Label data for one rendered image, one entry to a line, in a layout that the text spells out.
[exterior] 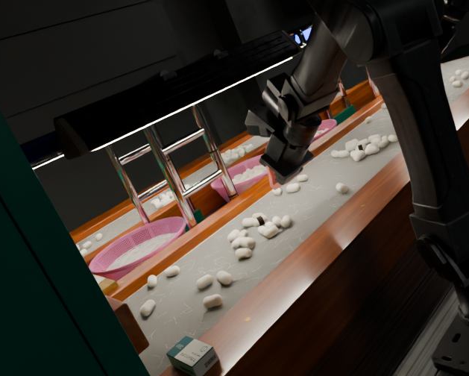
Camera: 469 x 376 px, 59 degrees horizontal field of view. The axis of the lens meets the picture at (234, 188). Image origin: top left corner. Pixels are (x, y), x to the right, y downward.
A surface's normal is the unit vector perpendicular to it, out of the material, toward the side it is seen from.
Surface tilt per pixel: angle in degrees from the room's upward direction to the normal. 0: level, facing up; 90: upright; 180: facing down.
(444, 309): 0
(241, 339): 0
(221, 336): 0
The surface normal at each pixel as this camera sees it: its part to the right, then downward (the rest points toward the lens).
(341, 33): -0.87, 0.44
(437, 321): -0.39, -0.89
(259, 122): -0.67, 0.46
